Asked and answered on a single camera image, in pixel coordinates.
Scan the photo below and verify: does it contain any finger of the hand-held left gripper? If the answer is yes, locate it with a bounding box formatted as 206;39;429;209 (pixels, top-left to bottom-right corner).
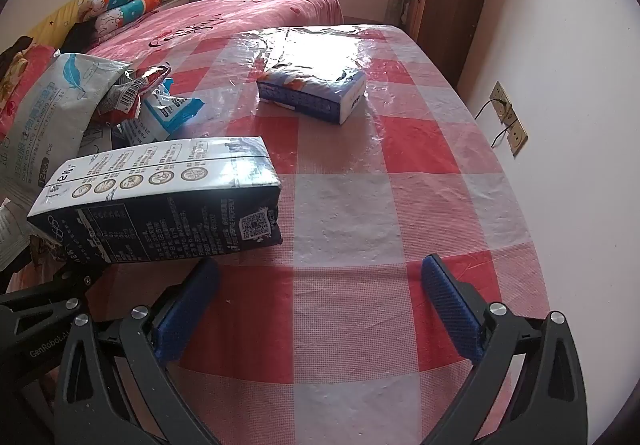
0;264;108;376

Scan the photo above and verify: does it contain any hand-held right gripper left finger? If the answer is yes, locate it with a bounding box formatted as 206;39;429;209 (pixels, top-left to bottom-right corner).
54;257;222;445

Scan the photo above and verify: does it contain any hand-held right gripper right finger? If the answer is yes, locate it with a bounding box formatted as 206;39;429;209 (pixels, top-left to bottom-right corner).
421;253;589;445

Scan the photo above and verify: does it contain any blue white plastic wrapper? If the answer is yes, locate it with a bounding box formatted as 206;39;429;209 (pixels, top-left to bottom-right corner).
120;77;207;146

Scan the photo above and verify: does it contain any red snack wrapper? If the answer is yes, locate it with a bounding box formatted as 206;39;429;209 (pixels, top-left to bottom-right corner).
97;65;172;126

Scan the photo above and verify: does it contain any white printed paper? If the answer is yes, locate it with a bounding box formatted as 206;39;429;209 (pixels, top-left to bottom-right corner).
0;199;32;272

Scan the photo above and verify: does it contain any red white checkered tablecloth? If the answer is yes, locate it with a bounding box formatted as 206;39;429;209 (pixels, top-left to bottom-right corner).
50;25;551;445

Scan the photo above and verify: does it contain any white feather-print bag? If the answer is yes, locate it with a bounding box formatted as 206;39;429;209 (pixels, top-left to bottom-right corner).
0;52;132;206

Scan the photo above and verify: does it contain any pink floral pillow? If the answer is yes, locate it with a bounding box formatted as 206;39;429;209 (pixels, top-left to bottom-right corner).
0;37;61;136

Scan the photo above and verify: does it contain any black cloth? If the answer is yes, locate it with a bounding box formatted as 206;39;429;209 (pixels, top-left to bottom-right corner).
60;22;103;54

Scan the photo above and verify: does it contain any blue white tissue pack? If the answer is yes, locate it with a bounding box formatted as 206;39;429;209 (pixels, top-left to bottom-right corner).
257;67;366;124

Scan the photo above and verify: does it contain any yellow headboard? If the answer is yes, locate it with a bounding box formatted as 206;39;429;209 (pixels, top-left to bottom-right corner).
27;0;126;43

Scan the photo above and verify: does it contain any bed with pink sheet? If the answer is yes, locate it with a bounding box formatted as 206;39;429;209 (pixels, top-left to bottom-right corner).
87;0;345;70

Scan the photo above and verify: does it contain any brown wooden cabinet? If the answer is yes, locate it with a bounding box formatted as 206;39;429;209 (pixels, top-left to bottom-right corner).
406;0;497;88

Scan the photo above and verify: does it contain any black cable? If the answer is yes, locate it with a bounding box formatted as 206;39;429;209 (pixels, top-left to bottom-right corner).
491;125;519;148
475;97;507;122

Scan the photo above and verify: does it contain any beige wall socket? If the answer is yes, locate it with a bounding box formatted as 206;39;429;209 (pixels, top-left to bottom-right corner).
490;81;516;123
502;117;529;156

